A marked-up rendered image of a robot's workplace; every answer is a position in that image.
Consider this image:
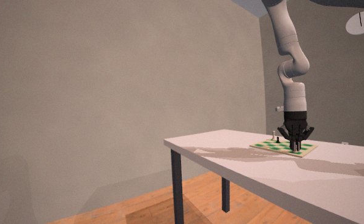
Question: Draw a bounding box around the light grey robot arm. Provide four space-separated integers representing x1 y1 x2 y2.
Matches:
261 0 364 111

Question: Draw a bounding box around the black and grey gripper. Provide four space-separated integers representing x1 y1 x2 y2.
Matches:
277 111 314 151

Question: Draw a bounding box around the green and cream chessboard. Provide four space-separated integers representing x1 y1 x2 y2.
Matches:
249 138 318 158

